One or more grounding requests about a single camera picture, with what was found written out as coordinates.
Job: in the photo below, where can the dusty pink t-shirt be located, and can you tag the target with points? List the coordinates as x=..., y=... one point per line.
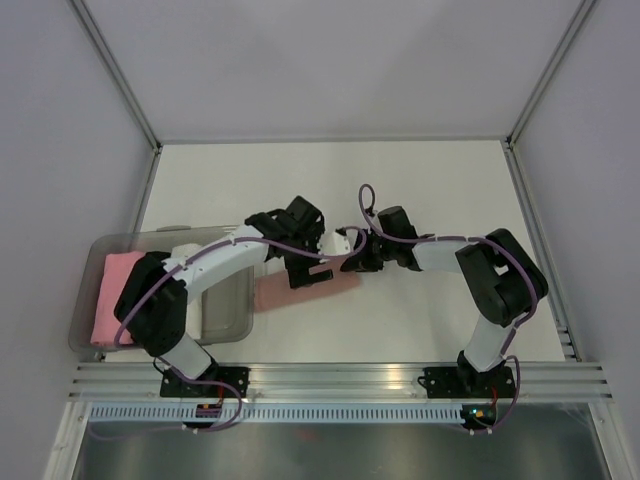
x=273, y=291

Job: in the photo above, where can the pink rolled t-shirt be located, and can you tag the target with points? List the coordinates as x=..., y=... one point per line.
x=117, y=269

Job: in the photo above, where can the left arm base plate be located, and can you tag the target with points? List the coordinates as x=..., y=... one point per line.
x=216, y=382

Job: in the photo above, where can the right aluminium frame post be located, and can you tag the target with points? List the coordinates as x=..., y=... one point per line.
x=577, y=22

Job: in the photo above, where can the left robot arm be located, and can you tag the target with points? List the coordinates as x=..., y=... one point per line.
x=153, y=304

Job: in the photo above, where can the white slotted cable duct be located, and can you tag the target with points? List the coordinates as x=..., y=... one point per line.
x=292, y=413

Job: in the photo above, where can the aluminium frame post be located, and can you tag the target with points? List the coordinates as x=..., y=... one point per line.
x=577, y=22
x=114, y=71

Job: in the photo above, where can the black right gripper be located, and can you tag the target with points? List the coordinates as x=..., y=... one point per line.
x=360, y=261

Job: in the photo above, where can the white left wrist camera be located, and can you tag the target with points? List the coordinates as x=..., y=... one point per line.
x=334, y=245

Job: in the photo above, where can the left aluminium frame post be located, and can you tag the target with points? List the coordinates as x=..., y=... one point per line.
x=114, y=71

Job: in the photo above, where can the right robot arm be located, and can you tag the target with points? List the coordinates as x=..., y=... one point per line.
x=503, y=281

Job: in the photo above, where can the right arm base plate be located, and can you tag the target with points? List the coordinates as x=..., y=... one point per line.
x=455, y=382

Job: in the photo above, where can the aluminium front rail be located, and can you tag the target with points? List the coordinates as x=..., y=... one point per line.
x=540, y=382

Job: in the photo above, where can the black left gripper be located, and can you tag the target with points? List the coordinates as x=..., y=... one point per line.
x=299, y=274

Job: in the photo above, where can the white rolled t-shirt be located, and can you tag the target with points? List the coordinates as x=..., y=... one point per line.
x=194, y=316

